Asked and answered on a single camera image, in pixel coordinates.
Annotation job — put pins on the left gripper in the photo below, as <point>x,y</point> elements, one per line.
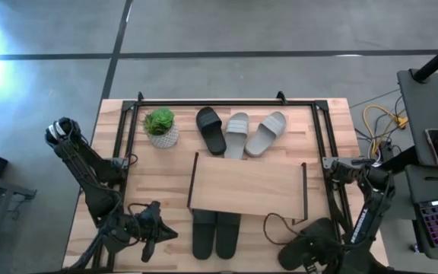
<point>145,230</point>

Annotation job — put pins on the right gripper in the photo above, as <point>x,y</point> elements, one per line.
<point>323,262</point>

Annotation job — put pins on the grey slide sandal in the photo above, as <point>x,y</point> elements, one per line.
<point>236,141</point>
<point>264,137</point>

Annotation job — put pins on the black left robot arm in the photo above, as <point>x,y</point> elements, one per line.
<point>86,167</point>

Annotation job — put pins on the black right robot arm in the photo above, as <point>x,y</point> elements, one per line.
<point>363,224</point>

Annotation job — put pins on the wooden shelf with black legs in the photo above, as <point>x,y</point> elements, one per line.
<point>247,186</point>

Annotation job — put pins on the green plant in patterned pot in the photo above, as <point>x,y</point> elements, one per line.
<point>162,129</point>

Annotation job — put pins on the black power strip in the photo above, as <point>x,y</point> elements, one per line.
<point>386,150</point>

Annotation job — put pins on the dark grey desk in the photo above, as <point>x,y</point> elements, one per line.
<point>432,186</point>

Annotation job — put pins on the black diagonal beam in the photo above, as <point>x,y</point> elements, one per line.
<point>405,158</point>

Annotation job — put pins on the grey side table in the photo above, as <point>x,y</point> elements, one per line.
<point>424,106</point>

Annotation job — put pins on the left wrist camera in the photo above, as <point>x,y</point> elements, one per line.
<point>152,208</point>

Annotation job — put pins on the black aluminium table frame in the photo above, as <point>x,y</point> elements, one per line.
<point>223,102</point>

